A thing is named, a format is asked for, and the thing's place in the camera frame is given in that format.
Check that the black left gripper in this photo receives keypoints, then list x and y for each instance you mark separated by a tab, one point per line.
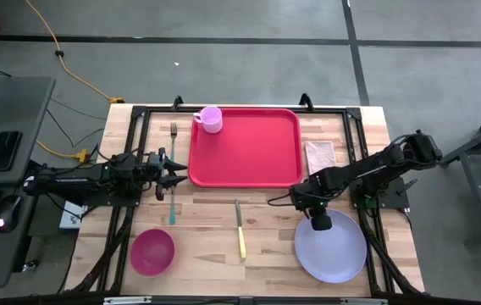
162	173

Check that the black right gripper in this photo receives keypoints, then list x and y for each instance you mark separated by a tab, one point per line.
321	222

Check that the lavender plastic plate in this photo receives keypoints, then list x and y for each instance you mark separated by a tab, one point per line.
333	254

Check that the pink plastic cup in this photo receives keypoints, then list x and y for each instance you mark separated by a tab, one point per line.
211	120

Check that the beige napkin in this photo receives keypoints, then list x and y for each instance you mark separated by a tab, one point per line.
320	154

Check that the magenta plastic bowl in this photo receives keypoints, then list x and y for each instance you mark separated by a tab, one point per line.
152	252

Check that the cream oblong object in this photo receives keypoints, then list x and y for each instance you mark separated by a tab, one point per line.
241	241

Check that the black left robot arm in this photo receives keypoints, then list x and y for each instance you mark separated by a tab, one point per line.
67	182

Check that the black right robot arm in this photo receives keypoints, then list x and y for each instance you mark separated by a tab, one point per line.
363	169

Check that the red plastic tray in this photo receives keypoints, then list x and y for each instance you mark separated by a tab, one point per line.
257	148

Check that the white printed box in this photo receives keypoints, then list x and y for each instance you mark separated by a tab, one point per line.
71	218

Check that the black computer mouse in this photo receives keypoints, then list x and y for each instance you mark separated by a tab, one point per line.
8	212

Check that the black smartphone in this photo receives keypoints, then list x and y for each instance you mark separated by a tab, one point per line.
4	150

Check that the grey side desk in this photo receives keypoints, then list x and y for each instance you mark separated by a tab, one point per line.
12	106

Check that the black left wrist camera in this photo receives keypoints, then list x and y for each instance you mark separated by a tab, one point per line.
152	156

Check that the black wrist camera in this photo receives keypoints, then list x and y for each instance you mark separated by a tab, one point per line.
152	156
297	195

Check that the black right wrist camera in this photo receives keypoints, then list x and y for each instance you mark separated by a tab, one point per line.
297	195

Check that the black aluminium table frame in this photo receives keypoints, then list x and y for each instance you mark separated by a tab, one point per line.
160	109

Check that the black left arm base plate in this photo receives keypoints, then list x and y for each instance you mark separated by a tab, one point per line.
113	203

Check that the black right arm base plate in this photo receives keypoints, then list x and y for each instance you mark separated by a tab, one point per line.
393	197

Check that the black front rail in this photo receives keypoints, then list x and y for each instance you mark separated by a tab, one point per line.
223	302

